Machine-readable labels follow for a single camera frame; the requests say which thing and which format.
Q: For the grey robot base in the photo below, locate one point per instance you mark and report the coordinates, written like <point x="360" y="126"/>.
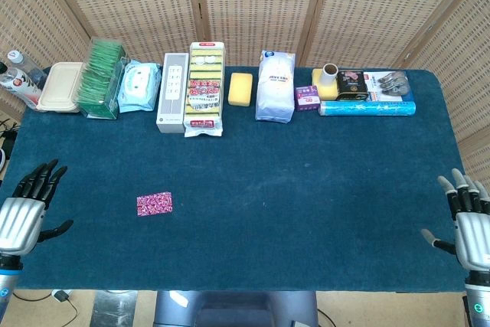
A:
<point x="237" y="309"/>

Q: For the yellow sponge multipack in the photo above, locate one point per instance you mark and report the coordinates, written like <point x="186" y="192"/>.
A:
<point x="203" y="89"/>

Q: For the white power strip box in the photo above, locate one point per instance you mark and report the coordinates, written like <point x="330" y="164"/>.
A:
<point x="172" y="93"/>

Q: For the blue cling film roll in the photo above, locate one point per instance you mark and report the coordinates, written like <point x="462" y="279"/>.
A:
<point x="367" y="108"/>

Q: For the light blue wet wipes pack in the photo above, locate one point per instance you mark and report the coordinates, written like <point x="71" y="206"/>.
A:
<point x="138" y="87"/>

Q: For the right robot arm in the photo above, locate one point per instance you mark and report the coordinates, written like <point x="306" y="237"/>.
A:
<point x="478" y="304"/>

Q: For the white paper bag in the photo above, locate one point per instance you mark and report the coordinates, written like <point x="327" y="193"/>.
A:
<point x="275" y="89"/>

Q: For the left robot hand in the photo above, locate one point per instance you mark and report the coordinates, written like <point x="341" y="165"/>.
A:
<point x="21" y="223"/>

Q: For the white labelled drink bottle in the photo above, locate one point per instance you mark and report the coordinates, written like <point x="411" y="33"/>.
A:
<point x="17" y="87"/>

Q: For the dark rectangular tin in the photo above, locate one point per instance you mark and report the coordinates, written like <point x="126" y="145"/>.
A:
<point x="352" y="86"/>

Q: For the green tea bag box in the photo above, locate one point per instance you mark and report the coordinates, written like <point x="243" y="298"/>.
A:
<point x="97" y="86"/>

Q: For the clear water bottle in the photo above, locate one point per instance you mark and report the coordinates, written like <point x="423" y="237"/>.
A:
<point x="23" y="63"/>

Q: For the shiny metal floor plate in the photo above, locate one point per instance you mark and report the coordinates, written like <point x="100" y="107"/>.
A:
<point x="115" y="308"/>

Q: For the flat yellow sponge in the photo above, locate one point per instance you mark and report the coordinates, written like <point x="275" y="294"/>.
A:
<point x="325" y="91"/>

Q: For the pink patterned rectangular block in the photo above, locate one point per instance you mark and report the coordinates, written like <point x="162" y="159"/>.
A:
<point x="155" y="204"/>

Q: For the beige lidded food container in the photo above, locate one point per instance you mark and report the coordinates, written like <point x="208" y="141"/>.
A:
<point x="59" y="87"/>

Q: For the white roll with cardboard core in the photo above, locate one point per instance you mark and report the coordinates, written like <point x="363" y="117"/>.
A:
<point x="329" y="74"/>

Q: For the plain yellow sponge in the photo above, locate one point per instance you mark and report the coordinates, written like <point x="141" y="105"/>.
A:
<point x="240" y="89"/>

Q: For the blue carpet table mat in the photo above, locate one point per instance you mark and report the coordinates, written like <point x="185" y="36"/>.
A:
<point x="268" y="189"/>

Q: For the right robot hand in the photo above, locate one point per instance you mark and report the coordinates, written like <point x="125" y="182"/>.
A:
<point x="472" y="239"/>

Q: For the small purple box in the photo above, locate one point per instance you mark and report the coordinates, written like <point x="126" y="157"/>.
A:
<point x="307" y="98"/>

